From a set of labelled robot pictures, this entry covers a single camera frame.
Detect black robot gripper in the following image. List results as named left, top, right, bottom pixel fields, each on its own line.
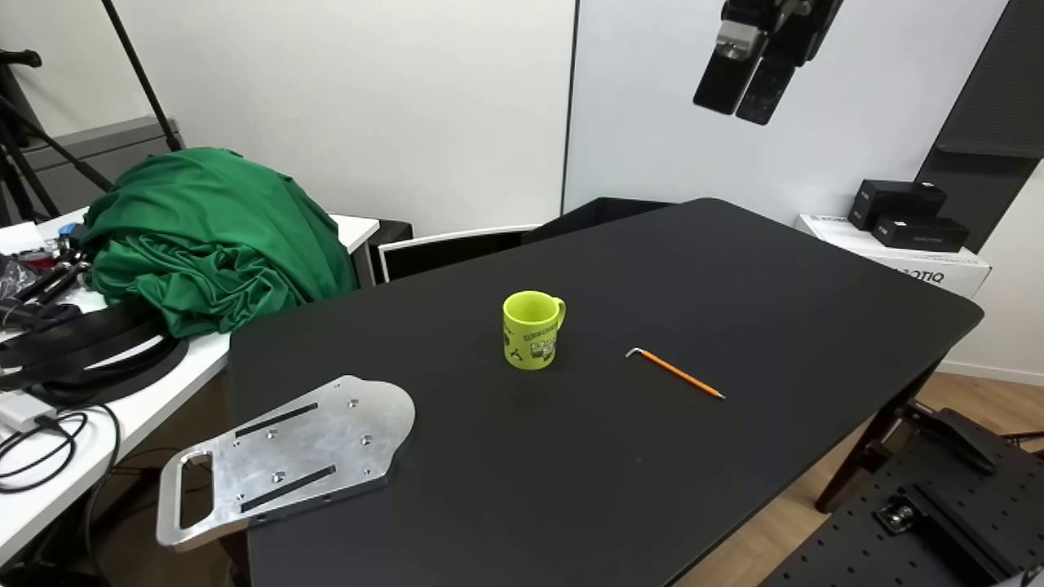
left=695, top=0, right=842, bottom=125

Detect orange pen with metal tip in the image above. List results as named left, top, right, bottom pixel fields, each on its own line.
left=627, top=344, right=729, bottom=400

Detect lime green cartoon mug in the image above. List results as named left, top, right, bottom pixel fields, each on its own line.
left=503, top=289, right=567, bottom=373

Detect black device on box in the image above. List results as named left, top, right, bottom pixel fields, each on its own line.
left=848, top=178, right=968, bottom=251

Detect white cardboard box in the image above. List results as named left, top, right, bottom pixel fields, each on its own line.
left=796, top=215, right=993, bottom=298

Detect black perforated breadboard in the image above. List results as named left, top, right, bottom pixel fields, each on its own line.
left=763, top=410, right=1044, bottom=587

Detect silver metal mounting plate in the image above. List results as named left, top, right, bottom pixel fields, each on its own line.
left=158, top=375, right=418, bottom=552

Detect green crumpled cloth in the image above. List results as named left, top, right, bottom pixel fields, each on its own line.
left=85, top=145, right=356, bottom=338

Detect black tripod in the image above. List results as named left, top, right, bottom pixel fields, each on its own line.
left=0, top=48, right=110, bottom=221

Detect white side table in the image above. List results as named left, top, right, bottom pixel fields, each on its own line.
left=0, top=206, right=381, bottom=566

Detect black coiled cables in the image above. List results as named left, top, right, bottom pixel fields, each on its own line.
left=0, top=254, right=190, bottom=410

